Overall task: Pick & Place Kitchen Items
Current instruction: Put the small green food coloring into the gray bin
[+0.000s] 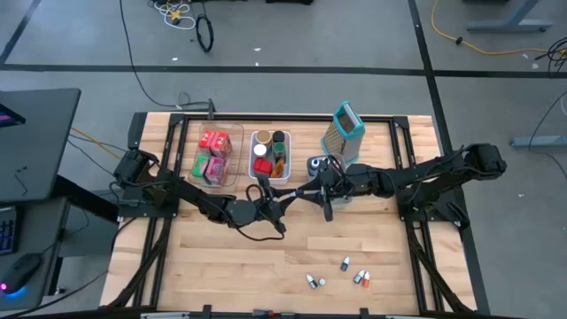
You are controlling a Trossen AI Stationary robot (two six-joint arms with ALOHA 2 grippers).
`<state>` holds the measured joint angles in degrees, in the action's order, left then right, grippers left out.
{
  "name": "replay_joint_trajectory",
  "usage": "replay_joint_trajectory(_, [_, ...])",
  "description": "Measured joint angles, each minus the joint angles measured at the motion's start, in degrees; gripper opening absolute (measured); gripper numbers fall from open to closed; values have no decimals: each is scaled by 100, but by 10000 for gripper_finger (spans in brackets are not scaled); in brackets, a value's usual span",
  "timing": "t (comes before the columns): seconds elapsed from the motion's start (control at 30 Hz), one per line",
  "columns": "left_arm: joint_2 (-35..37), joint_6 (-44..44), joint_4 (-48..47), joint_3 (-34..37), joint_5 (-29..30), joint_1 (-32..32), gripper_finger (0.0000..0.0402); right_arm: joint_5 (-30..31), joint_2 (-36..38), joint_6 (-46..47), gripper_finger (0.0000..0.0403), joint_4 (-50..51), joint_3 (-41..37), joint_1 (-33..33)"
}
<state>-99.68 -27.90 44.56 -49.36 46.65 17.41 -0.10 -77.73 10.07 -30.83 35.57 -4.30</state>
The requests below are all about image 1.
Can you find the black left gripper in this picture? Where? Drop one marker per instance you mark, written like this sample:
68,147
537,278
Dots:
268,210

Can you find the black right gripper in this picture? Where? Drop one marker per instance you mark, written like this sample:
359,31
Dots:
336,186

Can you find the small dark green dropper bottle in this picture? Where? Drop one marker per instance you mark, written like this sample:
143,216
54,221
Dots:
345,264
291,193

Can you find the brown taco seasoning packet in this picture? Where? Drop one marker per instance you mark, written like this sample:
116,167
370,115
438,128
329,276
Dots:
279,170

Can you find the red-lidded spice jar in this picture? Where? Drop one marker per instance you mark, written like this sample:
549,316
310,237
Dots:
262,167

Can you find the green oregano spice jar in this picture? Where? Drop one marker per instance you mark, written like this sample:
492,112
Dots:
279,150

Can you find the white-lidded spice jar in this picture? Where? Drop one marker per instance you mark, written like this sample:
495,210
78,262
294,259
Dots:
260,150

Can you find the orange black-lidded spice jar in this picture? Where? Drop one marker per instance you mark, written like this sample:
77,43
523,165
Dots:
278,136

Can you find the tan-lidded spice jar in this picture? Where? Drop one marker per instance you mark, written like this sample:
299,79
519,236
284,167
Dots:
263,137

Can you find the magenta Raisin Bran cereal box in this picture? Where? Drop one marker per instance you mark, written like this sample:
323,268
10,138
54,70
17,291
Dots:
215,170

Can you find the red Froot Loops cereal box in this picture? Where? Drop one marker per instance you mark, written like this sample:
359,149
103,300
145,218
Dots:
207,142
221,145

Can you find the green Apple Jacks cereal box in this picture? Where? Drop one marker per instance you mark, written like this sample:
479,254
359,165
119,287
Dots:
200,167

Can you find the small black-labelled dropper bottle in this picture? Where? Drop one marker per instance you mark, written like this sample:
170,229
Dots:
312,282

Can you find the small grey dropper bottle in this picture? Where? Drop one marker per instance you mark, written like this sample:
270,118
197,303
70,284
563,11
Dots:
358,277

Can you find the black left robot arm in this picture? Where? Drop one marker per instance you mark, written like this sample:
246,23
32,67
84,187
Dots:
190,192

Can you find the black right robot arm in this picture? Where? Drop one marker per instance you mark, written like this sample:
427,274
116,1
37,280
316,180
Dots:
421,177

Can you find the grey plastic bin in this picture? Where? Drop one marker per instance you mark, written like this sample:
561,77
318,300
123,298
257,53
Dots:
310,173

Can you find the white perforated plastic basket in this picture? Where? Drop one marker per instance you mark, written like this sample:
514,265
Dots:
269,181

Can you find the blue-capped food colouring bottle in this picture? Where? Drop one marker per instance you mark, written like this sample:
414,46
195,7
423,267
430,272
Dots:
315,164

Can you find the metal box grater teal trim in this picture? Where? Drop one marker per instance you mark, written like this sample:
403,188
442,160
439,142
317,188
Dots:
341,137

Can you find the clear plastic bin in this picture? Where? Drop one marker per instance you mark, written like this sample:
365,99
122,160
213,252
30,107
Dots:
195,150

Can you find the small orange dropper bottle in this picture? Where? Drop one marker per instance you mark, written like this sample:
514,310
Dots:
366,280

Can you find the grey desk leg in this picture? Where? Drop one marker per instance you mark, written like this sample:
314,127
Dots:
509,25
540,142

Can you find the dark grey desk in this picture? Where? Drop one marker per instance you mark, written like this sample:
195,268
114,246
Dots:
40,230

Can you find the black desk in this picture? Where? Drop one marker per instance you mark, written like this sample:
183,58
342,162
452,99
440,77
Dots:
40,142

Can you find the black computer mouse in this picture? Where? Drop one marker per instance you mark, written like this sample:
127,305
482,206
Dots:
22,270

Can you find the black keyboard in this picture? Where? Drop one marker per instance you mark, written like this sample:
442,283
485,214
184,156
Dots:
6,230

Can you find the computer screen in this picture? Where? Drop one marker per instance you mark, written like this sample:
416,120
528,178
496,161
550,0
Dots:
9,116

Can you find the black metal table frame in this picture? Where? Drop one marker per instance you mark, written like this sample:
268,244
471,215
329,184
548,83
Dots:
288,118

